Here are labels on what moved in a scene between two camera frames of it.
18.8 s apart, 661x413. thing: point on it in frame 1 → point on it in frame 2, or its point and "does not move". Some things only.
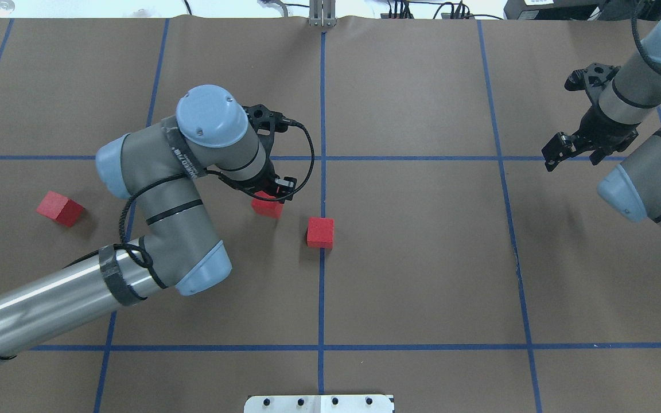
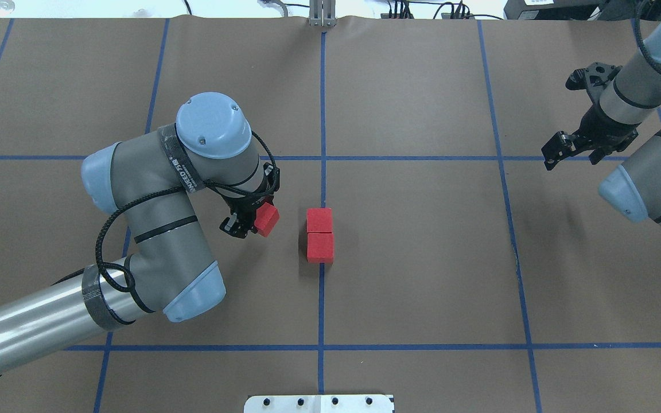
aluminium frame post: [322, 13] does not move
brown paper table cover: [430, 254] does not move
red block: [321, 232] → [320, 247]
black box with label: [553, 10] does not move
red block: [271, 208] → [319, 219]
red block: [59, 207] → [267, 217]
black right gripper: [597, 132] does not move
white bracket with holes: [320, 404] does not move
